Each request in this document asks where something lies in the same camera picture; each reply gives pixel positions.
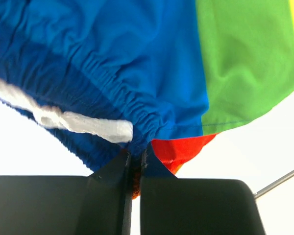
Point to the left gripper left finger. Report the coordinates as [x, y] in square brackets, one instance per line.
[99, 204]

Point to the aluminium table edge rail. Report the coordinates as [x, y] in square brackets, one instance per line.
[274, 184]

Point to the rainbow striped shorts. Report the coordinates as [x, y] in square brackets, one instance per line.
[107, 75]

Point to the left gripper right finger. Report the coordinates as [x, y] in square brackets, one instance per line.
[179, 206]

